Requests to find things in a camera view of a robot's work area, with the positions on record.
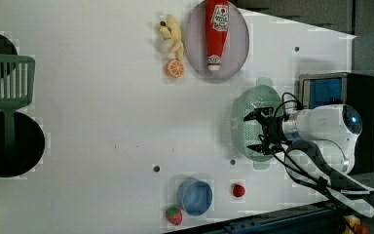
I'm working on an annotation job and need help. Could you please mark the blue and silver box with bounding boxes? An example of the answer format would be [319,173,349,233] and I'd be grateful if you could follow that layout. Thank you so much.
[299,72,374,176]

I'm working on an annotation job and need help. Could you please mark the black round pan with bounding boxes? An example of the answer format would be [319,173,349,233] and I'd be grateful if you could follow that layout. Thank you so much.
[0,112,45,177]

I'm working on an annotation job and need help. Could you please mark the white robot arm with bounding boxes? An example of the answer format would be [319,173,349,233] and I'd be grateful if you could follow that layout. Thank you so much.
[243,104,374,218]

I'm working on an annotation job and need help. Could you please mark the yellow toy banana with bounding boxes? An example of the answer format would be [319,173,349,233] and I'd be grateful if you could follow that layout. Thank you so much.
[157,15,184,61]

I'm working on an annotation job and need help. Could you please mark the orange slice toy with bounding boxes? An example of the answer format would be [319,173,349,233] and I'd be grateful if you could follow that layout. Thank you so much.
[166,59,184,78]

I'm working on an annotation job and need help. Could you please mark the red ketchup bottle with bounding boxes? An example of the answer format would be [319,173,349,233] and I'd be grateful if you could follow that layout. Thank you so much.
[206,0,229,71]

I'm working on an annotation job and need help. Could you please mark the green plastic strainer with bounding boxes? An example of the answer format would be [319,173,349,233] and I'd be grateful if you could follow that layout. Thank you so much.
[230,77,281,170]

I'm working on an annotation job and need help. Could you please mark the red toy strawberry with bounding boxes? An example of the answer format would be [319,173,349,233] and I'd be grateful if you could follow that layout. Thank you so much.
[166,206,183,225]

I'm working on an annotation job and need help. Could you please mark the purple round plate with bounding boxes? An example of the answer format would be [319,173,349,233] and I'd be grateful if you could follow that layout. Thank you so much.
[184,0,249,82]

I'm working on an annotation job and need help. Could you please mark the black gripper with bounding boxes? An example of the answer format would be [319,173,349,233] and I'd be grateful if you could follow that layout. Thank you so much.
[243,107,288,155]

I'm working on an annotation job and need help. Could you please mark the blue plastic cup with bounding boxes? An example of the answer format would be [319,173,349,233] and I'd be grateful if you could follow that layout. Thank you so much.
[176,177,213,216]

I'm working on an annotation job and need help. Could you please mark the green plastic spatula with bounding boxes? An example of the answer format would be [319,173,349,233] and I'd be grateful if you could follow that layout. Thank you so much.
[0,55,36,150]

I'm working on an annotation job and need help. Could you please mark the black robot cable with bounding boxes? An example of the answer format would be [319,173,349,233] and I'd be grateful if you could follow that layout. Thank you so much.
[271,92,374,228]

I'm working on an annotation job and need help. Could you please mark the small red toy tomato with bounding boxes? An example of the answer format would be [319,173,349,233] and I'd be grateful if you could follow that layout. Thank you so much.
[233,184,245,198]

